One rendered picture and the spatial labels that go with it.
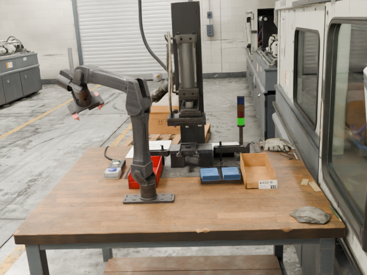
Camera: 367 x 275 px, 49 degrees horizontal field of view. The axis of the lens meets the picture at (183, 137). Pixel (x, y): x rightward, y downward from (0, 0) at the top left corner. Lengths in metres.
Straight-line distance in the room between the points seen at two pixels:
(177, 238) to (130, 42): 10.09
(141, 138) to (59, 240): 0.46
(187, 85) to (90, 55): 9.87
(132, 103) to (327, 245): 0.83
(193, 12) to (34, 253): 1.19
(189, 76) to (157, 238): 0.77
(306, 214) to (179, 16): 1.02
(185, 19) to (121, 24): 9.47
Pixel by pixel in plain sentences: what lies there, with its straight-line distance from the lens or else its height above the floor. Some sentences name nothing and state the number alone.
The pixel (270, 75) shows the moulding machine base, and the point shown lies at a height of 0.89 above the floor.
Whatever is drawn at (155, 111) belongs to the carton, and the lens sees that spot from 5.26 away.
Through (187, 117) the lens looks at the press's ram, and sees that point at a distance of 1.88.
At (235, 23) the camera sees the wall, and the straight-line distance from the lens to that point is 11.04.
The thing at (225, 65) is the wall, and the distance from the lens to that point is 11.11.
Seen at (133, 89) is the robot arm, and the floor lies 1.35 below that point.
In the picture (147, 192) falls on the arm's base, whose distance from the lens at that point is 1.58.
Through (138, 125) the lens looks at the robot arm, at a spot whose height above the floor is 1.21.
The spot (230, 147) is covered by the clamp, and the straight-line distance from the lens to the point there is 1.97.
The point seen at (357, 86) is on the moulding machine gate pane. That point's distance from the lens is 1.39.
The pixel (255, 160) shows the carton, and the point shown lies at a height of 0.94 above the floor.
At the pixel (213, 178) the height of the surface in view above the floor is 0.93.
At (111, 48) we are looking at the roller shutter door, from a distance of 11.46.
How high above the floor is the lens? 1.58
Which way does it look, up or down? 16 degrees down
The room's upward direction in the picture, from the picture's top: 3 degrees counter-clockwise
